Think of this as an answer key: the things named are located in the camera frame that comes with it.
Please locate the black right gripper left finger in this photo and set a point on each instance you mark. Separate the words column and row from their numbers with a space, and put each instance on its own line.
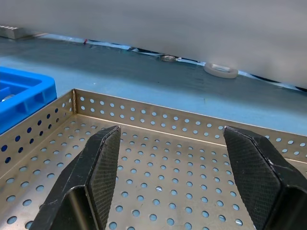
column 79, row 179

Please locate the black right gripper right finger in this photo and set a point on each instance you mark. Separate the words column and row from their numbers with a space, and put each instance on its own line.
column 259, row 182

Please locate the blue compartment tray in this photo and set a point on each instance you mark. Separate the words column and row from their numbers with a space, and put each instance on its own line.
column 40, row 83

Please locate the perforated metal tray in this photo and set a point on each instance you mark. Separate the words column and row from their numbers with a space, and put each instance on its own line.
column 168, row 172

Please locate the white tape roll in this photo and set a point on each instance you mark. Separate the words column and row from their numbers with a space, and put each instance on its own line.
column 217, row 75

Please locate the grey metal bar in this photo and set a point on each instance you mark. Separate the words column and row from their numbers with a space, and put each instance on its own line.
column 14, row 32

